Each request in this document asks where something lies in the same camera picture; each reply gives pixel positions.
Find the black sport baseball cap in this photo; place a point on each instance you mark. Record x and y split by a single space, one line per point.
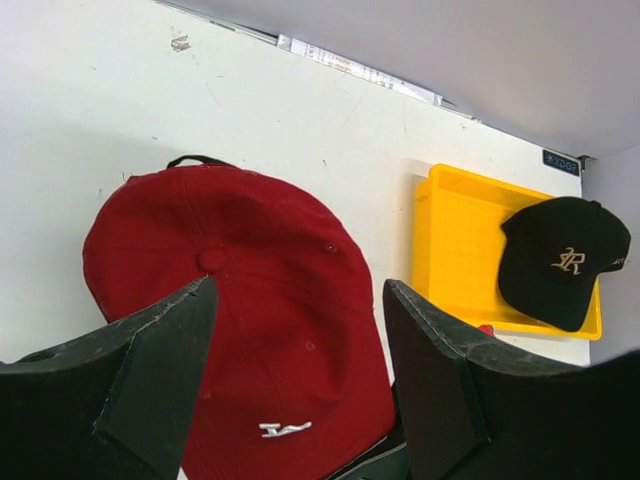
554 252

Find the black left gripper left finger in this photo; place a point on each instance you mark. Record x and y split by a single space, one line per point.
116 403

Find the dark corner label sticker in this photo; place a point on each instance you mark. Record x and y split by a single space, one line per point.
562 163

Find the red baseball cap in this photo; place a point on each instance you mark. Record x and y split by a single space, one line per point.
296 384

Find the yellow plastic bin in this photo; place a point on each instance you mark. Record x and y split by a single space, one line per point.
457 248

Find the dark green Yankees cap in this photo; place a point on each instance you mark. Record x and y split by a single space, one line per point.
386 460

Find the black Yankees baseball cap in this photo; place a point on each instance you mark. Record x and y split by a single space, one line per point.
202 159

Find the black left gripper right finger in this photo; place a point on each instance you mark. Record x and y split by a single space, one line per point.
476 407

